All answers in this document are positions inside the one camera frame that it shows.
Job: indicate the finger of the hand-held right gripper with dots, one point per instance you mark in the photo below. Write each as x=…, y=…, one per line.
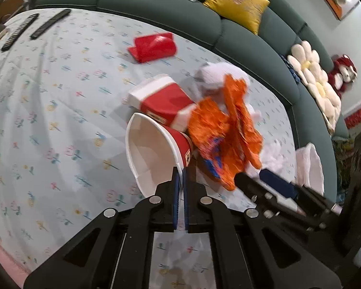
x=278, y=183
x=249, y=185

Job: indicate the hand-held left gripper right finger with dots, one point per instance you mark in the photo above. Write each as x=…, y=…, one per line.
x=186, y=198

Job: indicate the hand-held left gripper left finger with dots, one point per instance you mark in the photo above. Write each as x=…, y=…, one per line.
x=176, y=198

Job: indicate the white plastic trash bag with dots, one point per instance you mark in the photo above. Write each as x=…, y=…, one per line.
x=311, y=165

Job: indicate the red paper cup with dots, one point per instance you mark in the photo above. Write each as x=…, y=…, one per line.
x=150, y=153

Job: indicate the orange snack bag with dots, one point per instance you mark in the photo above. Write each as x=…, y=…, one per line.
x=216, y=126

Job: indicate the red packet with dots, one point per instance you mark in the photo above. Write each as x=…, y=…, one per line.
x=153, y=48

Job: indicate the white flower cushion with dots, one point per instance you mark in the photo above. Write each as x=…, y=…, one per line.
x=305, y=63
x=326, y=102

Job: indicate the red and white carton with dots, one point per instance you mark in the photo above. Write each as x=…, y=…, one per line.
x=165, y=102

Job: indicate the red teddy bear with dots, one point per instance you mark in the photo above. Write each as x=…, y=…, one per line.
x=344, y=72

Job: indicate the blue scrunchie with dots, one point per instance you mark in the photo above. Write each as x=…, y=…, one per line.
x=290, y=67

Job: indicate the white crumpled tissue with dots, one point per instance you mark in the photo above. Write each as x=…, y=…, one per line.
x=210, y=75

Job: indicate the floral tablecloth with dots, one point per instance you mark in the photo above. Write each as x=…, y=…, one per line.
x=63, y=111

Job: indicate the yellow embroidered pillow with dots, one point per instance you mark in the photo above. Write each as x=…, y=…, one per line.
x=237, y=3

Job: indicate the teal sofa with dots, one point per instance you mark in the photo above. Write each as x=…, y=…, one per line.
x=174, y=15

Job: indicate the wooden chair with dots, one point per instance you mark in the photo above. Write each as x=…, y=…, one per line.
x=9, y=6

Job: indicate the red paper wall decoration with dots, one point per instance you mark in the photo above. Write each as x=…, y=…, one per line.
x=358, y=119

